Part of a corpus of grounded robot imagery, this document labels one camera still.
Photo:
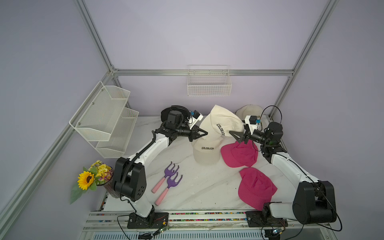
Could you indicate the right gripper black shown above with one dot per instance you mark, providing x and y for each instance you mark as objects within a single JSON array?
[{"x": 240, "y": 135}]

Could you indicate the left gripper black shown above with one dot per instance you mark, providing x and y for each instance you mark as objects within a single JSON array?
[{"x": 194, "y": 134}]

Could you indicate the pink cap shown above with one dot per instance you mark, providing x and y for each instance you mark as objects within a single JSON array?
[
  {"x": 237, "y": 155},
  {"x": 255, "y": 188}
]

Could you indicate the cream Colorado cap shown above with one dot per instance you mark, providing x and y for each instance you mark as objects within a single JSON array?
[
  {"x": 219, "y": 122},
  {"x": 249, "y": 110},
  {"x": 206, "y": 152}
]

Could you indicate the black cap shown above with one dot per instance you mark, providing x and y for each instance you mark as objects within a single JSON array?
[{"x": 184, "y": 111}]

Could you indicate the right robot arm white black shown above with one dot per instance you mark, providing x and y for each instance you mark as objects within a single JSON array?
[{"x": 314, "y": 201}]

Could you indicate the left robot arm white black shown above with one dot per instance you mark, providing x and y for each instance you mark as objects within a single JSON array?
[{"x": 130, "y": 180}]

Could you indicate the purple pink garden fork upper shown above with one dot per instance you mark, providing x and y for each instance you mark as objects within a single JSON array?
[{"x": 169, "y": 171}]

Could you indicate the purple pink garden fork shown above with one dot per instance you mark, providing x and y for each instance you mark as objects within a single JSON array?
[
  {"x": 172, "y": 181},
  {"x": 169, "y": 171}
]

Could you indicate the purple pink garden fork lower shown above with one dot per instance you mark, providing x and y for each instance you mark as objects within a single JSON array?
[{"x": 172, "y": 181}]

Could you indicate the white two-tier mesh shelf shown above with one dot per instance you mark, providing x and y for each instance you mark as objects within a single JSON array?
[{"x": 105, "y": 121}]

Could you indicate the dark glass flower vase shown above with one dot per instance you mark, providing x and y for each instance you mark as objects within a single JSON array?
[{"x": 109, "y": 186}]

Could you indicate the sunflower bouquet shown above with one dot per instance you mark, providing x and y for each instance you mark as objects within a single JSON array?
[{"x": 90, "y": 179}]

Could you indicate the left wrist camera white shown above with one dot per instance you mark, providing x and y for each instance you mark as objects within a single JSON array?
[{"x": 195, "y": 117}]

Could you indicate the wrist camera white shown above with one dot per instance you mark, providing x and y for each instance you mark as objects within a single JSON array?
[
  {"x": 253, "y": 123},
  {"x": 195, "y": 117}
]

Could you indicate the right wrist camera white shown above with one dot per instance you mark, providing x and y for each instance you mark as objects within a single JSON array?
[{"x": 253, "y": 123}]

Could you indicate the white wire wall basket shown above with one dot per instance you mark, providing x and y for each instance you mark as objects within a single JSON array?
[{"x": 209, "y": 81}]

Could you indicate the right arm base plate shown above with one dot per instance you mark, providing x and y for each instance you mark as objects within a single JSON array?
[{"x": 264, "y": 218}]

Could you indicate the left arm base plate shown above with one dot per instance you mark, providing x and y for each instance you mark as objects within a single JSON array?
[{"x": 147, "y": 220}]

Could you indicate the aluminium front rail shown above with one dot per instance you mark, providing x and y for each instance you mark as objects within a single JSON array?
[{"x": 199, "y": 225}]

